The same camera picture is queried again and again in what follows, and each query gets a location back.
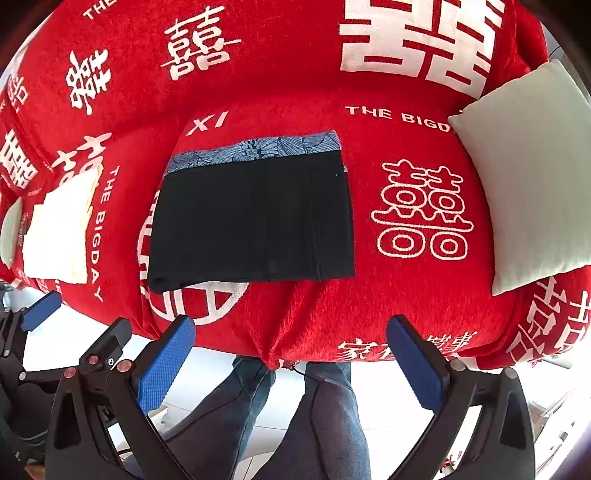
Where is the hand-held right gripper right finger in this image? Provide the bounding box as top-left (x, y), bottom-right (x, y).
top-left (385, 315), bottom-right (537, 480)

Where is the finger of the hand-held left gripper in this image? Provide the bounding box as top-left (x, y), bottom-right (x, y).
top-left (18, 318), bottom-right (133, 385)
top-left (0, 291), bottom-right (64, 342)

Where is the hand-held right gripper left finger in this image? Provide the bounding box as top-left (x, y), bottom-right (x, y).
top-left (45, 315), bottom-right (197, 480)

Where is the black pants patterned blue waistband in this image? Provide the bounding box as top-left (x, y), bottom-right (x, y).
top-left (147, 130), bottom-right (356, 294)

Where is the person's left leg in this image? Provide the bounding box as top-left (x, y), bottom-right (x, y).
top-left (124, 355), bottom-right (278, 480)

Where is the person's leg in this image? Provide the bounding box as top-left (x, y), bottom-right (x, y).
top-left (252, 361), bottom-right (376, 480)
top-left (124, 355), bottom-right (278, 480)

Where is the cream folded cloth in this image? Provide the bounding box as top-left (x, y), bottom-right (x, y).
top-left (21, 165), bottom-right (103, 285)

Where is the pale green cushion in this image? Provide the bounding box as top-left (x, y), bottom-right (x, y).
top-left (0, 197), bottom-right (25, 267)

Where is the person's right leg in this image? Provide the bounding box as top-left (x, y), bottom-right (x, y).
top-left (252, 361), bottom-right (376, 480)

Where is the red printed blanket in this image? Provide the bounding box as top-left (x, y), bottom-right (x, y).
top-left (0, 0), bottom-right (591, 371)

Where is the white pillow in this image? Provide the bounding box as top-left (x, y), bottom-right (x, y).
top-left (447, 58), bottom-right (591, 297)

